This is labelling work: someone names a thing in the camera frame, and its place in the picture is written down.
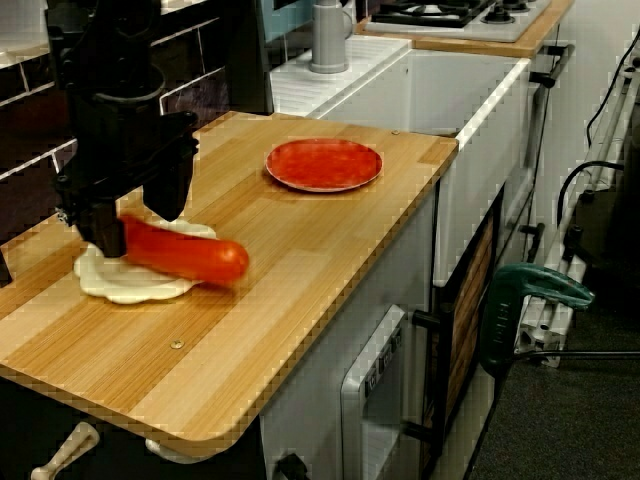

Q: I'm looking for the black cabinet handle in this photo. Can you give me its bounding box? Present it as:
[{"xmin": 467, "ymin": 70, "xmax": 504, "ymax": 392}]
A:
[
  {"xmin": 519, "ymin": 222, "xmax": 547, "ymax": 262},
  {"xmin": 528, "ymin": 43, "xmax": 576, "ymax": 90}
]

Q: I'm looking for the black cable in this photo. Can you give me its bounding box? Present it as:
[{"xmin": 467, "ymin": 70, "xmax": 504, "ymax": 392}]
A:
[
  {"xmin": 556, "ymin": 159, "xmax": 626, "ymax": 226},
  {"xmin": 584, "ymin": 34, "xmax": 640, "ymax": 147}
]

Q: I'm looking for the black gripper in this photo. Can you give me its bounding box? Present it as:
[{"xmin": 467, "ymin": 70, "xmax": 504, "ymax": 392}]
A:
[{"xmin": 52, "ymin": 92, "xmax": 200, "ymax": 260}]

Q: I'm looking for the red toy sausage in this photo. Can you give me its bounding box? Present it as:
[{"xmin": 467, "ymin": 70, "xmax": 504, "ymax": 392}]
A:
[{"xmin": 118, "ymin": 214, "xmax": 250, "ymax": 287}]

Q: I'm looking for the white toy stove top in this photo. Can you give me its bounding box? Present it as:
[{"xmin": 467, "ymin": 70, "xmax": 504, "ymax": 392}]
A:
[{"xmin": 367, "ymin": 0, "xmax": 551, "ymax": 44}]

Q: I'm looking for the red round plate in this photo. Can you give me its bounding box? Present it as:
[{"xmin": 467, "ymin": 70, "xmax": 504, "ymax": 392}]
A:
[{"xmin": 265, "ymin": 138, "xmax": 384, "ymax": 194}]

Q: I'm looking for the white toy sink unit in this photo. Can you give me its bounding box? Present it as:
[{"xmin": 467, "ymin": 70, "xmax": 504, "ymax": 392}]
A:
[{"xmin": 269, "ymin": 34, "xmax": 531, "ymax": 289}]

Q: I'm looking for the dark upright post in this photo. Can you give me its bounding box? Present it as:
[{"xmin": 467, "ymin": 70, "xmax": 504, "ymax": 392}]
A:
[{"xmin": 219, "ymin": 0, "xmax": 276, "ymax": 116}]

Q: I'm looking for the black stove grate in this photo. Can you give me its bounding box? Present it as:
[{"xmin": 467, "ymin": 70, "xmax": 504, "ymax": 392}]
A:
[{"xmin": 369, "ymin": 0, "xmax": 497, "ymax": 29}]

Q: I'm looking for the white hook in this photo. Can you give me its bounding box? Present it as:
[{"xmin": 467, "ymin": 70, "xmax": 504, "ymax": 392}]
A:
[{"xmin": 144, "ymin": 437, "xmax": 201, "ymax": 464}]

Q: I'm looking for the grey toy faucet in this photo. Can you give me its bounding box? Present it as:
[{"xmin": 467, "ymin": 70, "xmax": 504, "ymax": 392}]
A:
[{"xmin": 308, "ymin": 0, "xmax": 356, "ymax": 75}]

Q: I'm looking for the cream scalloped plate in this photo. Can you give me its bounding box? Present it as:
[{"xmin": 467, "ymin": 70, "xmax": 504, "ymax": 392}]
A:
[{"xmin": 73, "ymin": 217, "xmax": 219, "ymax": 305}]

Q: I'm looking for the black wood door handle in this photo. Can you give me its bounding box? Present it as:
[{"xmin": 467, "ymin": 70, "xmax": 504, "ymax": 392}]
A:
[{"xmin": 402, "ymin": 287, "xmax": 456, "ymax": 461}]

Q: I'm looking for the cream wooden handle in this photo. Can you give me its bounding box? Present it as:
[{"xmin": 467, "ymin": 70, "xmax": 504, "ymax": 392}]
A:
[{"xmin": 30, "ymin": 420, "xmax": 101, "ymax": 480}]

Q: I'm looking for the wooden slat door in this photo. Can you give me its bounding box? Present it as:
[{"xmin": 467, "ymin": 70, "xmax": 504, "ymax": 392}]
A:
[{"xmin": 442, "ymin": 199, "xmax": 504, "ymax": 426}]

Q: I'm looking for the white toy kitchen cabinet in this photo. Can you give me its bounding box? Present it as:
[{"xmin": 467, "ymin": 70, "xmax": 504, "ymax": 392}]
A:
[{"xmin": 259, "ymin": 189, "xmax": 441, "ymax": 480}]

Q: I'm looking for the silver aluminium frame rail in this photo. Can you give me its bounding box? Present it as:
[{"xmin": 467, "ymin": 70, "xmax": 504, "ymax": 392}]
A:
[{"xmin": 509, "ymin": 64, "xmax": 640, "ymax": 369}]

